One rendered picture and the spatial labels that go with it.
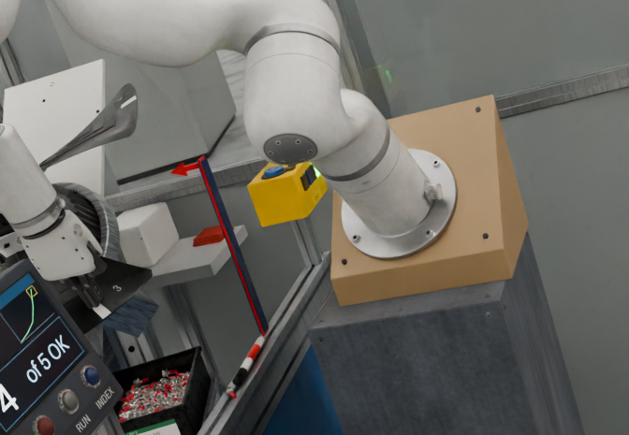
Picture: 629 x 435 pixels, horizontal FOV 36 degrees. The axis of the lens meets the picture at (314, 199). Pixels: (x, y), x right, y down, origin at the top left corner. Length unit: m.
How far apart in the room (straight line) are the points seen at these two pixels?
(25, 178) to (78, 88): 0.69
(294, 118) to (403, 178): 0.30
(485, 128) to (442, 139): 0.07
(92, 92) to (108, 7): 1.00
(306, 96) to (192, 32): 0.15
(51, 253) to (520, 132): 1.13
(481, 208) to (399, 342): 0.23
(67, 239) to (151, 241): 0.83
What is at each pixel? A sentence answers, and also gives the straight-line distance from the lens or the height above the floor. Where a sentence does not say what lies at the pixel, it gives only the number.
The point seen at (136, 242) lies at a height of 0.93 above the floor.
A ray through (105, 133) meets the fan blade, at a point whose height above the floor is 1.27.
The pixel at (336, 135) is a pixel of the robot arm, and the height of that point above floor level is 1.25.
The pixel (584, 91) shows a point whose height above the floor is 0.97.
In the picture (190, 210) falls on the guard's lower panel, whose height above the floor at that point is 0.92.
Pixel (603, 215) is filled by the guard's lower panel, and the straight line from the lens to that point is 2.29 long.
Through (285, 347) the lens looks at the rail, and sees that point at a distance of 1.70.
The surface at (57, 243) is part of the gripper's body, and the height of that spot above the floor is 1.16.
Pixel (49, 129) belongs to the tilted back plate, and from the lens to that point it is 2.16.
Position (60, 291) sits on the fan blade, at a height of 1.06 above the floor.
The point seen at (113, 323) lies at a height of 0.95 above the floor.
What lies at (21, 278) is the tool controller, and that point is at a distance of 1.09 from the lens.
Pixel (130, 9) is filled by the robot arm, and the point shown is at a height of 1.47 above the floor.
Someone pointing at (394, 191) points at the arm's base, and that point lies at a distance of 1.39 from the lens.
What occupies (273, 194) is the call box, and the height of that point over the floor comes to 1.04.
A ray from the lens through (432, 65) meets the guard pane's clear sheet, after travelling 2.22.
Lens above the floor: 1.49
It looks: 15 degrees down
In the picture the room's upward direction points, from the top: 19 degrees counter-clockwise
